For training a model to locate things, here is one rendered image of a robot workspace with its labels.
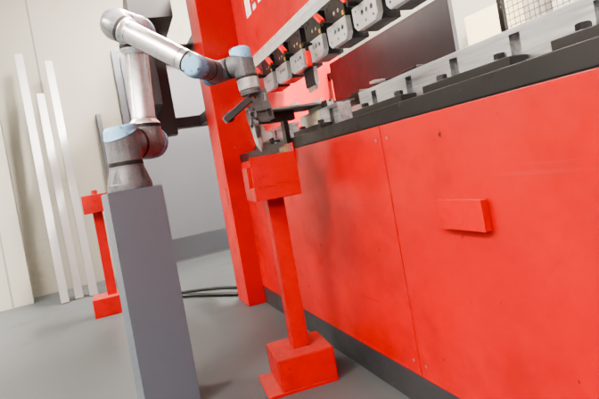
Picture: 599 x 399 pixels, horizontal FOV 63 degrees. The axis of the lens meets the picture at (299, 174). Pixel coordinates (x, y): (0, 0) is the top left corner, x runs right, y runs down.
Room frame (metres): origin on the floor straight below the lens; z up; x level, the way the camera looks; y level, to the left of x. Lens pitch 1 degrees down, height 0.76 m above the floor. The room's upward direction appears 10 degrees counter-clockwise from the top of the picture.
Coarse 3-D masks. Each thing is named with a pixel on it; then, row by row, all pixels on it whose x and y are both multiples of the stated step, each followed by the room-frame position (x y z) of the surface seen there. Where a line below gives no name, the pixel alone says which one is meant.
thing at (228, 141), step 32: (192, 0) 2.87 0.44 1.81; (224, 0) 2.88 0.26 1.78; (192, 32) 3.02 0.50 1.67; (224, 32) 2.86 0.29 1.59; (224, 96) 2.84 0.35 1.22; (288, 96) 2.98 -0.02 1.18; (320, 96) 3.06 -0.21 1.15; (224, 128) 2.83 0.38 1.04; (224, 160) 2.81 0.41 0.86; (224, 192) 2.92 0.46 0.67; (256, 256) 2.85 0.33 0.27; (256, 288) 2.83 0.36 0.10
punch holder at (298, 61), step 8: (296, 32) 2.08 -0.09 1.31; (304, 32) 2.06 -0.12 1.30; (288, 40) 2.17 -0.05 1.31; (296, 40) 2.09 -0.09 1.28; (304, 40) 2.06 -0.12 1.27; (296, 48) 2.11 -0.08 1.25; (304, 48) 2.05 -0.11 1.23; (296, 56) 2.11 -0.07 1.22; (304, 56) 2.05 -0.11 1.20; (296, 64) 2.13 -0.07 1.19; (304, 64) 2.06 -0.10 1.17; (320, 64) 2.08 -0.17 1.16; (296, 72) 2.14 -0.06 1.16
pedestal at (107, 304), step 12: (96, 192) 3.33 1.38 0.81; (84, 204) 3.18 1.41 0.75; (96, 204) 3.20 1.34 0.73; (96, 216) 3.26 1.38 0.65; (96, 228) 3.26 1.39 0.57; (108, 252) 3.28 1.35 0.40; (108, 264) 3.27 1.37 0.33; (108, 276) 3.27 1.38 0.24; (108, 288) 3.26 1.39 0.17; (96, 300) 3.17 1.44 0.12; (108, 300) 3.19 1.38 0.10; (96, 312) 3.16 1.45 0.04; (108, 312) 3.19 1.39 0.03; (120, 312) 3.21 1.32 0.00
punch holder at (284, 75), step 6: (276, 48) 2.32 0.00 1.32; (288, 48) 2.24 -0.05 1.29; (276, 54) 2.33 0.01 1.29; (282, 54) 2.27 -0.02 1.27; (276, 60) 2.35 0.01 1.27; (282, 60) 2.28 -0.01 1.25; (288, 60) 2.24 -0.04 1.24; (282, 66) 2.29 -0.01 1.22; (288, 66) 2.24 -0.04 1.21; (276, 72) 2.36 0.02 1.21; (282, 72) 2.30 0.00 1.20; (288, 72) 2.24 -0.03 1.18; (282, 78) 2.31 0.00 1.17; (288, 78) 2.26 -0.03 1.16; (294, 78) 2.28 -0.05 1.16; (300, 78) 2.31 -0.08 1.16
